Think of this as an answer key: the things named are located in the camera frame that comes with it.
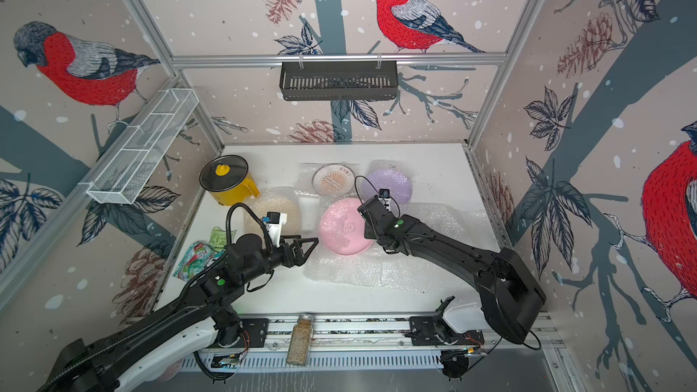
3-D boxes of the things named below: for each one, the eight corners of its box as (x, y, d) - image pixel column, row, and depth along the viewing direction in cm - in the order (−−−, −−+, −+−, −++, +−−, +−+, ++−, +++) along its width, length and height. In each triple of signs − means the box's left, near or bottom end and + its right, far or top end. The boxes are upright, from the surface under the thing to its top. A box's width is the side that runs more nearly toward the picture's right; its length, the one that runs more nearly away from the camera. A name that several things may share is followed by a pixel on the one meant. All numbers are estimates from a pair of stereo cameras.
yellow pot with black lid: (206, 205, 102) (190, 186, 92) (219, 175, 112) (206, 154, 102) (258, 205, 102) (248, 186, 92) (267, 175, 112) (258, 154, 102)
